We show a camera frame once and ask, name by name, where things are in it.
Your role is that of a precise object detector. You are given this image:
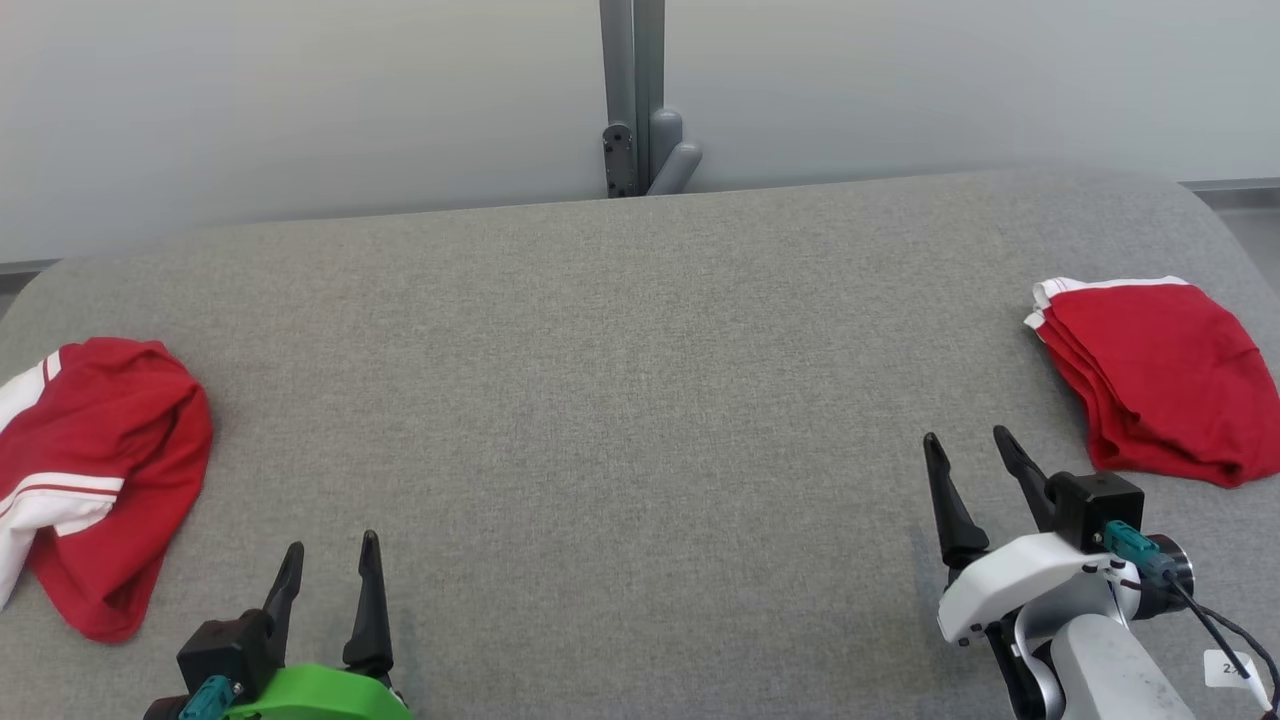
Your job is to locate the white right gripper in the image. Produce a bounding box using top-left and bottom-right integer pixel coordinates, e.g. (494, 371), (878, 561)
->
(923, 425), (1131, 646)

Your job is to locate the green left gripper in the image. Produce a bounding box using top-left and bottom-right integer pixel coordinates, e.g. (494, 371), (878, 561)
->
(222, 530), (414, 720)

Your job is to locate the red shorts white trim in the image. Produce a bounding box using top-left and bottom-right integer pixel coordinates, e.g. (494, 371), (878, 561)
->
(1023, 276), (1280, 489)

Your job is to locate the red basketball jersey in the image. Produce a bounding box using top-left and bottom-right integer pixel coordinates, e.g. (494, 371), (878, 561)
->
(0, 337), (214, 644)

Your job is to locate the grey fabric sofa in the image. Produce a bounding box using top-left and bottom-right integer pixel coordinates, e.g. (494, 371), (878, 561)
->
(0, 165), (1280, 720)

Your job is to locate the teal left camera connector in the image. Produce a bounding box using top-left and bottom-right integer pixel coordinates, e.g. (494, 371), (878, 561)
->
(178, 675), (241, 720)

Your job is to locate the teal camera connector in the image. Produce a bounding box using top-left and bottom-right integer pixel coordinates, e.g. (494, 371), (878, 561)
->
(1103, 520), (1179, 579)
(178, 675), (241, 720)

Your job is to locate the teal right camera connector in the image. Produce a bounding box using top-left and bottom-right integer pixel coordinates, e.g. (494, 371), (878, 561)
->
(1103, 520), (1179, 579)

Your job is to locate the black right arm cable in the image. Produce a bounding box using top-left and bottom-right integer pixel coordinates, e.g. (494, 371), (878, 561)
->
(1160, 570), (1280, 720)

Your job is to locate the white cable label tag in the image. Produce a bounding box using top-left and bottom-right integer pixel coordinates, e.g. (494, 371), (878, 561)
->
(1203, 650), (1257, 689)

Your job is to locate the grey wall base rail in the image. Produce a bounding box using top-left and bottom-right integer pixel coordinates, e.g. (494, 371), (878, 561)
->
(0, 178), (1280, 276)

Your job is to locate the dark grey post bracket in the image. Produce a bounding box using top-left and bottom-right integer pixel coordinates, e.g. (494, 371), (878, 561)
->
(602, 123), (639, 199)

